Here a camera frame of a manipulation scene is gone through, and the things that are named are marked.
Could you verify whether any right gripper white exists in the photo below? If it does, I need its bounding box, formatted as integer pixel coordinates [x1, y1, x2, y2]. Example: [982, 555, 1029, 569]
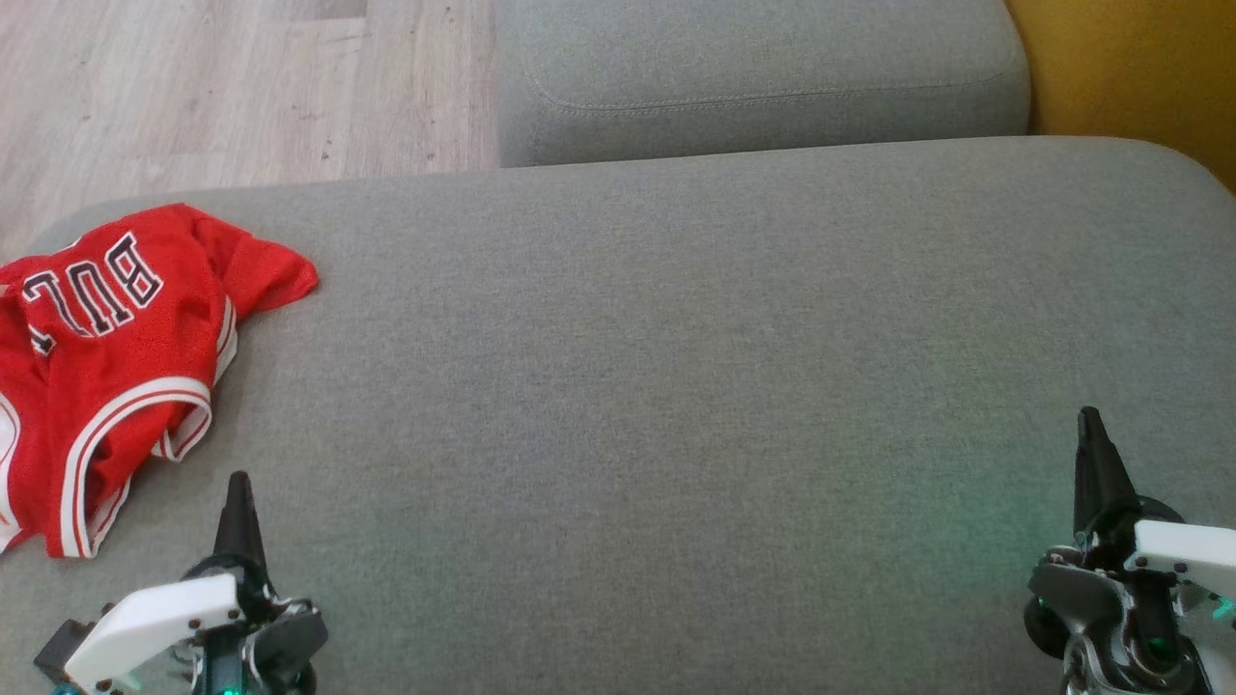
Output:
[1074, 405, 1236, 601]

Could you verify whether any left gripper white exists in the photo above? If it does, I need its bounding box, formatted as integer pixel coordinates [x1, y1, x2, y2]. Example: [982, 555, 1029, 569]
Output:
[63, 471, 315, 692]

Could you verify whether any red Bulls basketball jersey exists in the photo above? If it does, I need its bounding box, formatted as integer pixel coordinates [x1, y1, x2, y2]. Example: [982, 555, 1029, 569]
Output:
[0, 203, 320, 561]

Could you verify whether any large grey sofa seat cushion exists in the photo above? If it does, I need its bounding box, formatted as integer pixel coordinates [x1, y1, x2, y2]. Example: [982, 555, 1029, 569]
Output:
[0, 135, 1236, 695]

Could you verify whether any grey stitched sofa cushion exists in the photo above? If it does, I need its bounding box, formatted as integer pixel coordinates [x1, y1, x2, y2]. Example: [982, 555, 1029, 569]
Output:
[492, 0, 1032, 169]

